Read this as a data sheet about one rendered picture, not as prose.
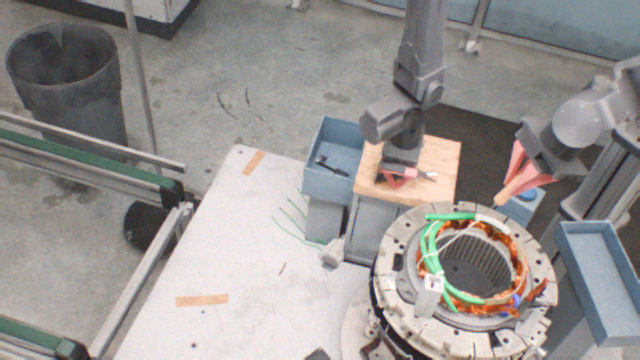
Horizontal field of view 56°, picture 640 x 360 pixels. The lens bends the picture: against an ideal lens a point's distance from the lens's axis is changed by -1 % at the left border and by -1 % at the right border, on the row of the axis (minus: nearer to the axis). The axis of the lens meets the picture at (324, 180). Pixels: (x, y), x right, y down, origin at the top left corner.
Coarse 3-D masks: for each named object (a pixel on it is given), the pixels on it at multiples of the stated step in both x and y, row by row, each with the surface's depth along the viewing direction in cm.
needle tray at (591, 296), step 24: (576, 240) 121; (600, 240) 122; (576, 264) 113; (600, 264) 118; (624, 264) 115; (576, 288) 113; (600, 288) 114; (624, 288) 115; (552, 312) 125; (576, 312) 116; (600, 312) 111; (624, 312) 111; (552, 336) 125; (576, 336) 120; (600, 336) 106; (624, 336) 104
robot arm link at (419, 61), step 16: (416, 0) 87; (432, 0) 86; (448, 0) 88; (416, 16) 89; (432, 16) 88; (416, 32) 91; (432, 32) 91; (400, 48) 97; (416, 48) 93; (432, 48) 94; (400, 64) 100; (416, 64) 95; (432, 64) 96; (400, 80) 101; (416, 80) 97; (432, 80) 99; (416, 96) 100
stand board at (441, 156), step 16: (368, 144) 128; (432, 144) 130; (448, 144) 130; (368, 160) 125; (432, 160) 127; (448, 160) 127; (368, 176) 122; (432, 176) 124; (448, 176) 124; (368, 192) 121; (384, 192) 120; (400, 192) 120; (416, 192) 121; (432, 192) 121; (448, 192) 121
